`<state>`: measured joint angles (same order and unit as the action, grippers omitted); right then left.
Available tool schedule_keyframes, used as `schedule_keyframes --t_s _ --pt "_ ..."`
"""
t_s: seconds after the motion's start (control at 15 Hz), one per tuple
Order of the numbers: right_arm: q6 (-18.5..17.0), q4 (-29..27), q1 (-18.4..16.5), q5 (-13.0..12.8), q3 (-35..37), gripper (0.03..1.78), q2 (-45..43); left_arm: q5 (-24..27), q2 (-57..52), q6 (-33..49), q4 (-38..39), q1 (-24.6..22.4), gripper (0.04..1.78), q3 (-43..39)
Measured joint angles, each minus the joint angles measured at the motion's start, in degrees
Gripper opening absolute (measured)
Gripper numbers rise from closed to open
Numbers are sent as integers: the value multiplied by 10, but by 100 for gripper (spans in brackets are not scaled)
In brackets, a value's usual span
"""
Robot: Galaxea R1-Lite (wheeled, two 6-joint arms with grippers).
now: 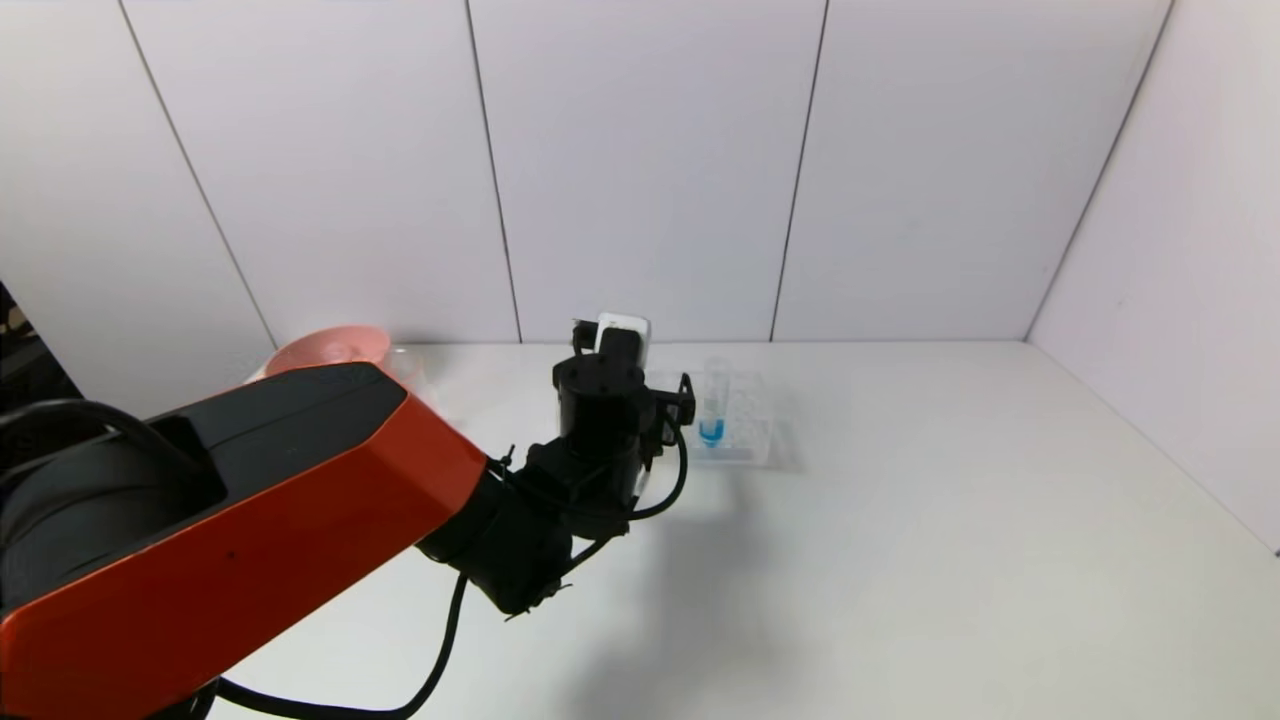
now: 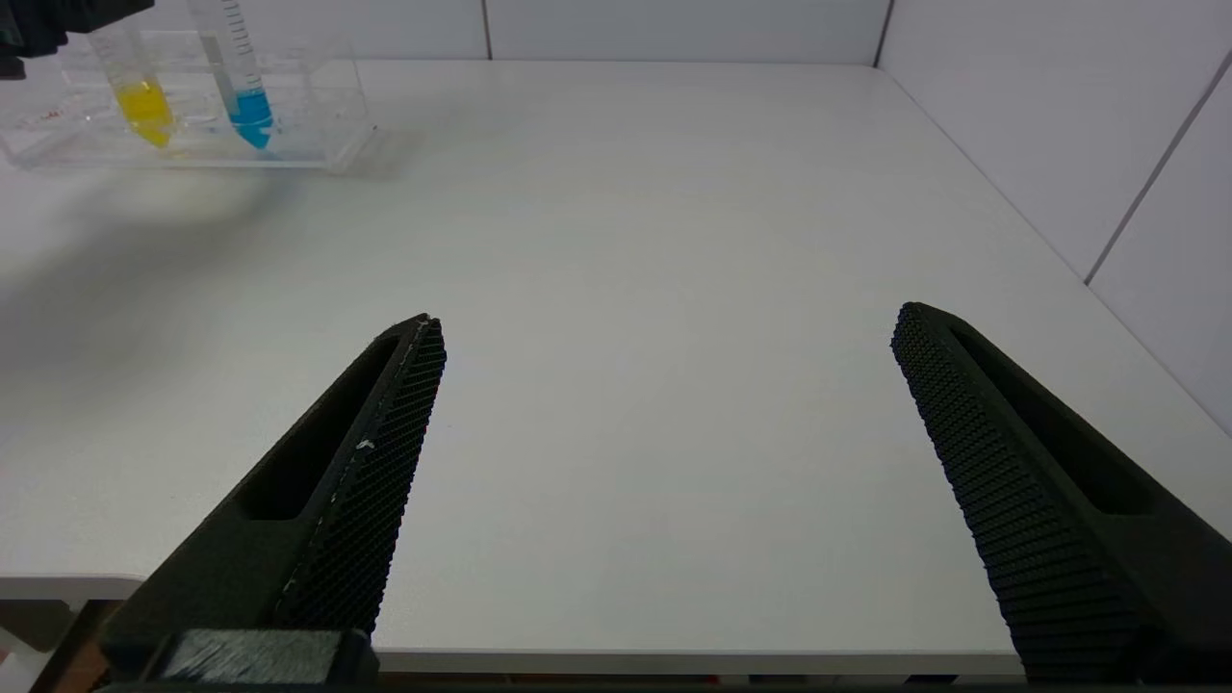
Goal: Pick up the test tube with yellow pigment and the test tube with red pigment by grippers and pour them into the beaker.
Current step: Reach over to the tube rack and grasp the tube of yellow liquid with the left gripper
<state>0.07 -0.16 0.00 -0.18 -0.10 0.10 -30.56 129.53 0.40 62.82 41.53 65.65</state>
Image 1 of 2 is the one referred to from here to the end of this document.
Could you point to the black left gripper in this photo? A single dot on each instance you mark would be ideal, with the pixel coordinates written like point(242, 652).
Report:
point(660, 420)

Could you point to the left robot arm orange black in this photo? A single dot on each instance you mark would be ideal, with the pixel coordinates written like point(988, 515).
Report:
point(250, 520)

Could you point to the black furniture frame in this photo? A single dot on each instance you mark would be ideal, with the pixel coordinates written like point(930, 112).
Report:
point(25, 350)

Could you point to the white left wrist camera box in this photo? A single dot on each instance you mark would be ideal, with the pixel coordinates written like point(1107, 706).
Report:
point(625, 335)

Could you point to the test tube with blue pigment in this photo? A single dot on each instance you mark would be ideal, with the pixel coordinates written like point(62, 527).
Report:
point(711, 430)

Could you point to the clear acrylic test tube rack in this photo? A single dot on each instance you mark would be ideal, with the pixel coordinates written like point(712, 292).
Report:
point(750, 440)

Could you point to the clear glass beaker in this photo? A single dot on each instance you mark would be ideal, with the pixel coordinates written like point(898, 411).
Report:
point(410, 370)

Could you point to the pink bowl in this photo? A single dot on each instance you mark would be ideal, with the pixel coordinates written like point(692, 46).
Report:
point(330, 348)

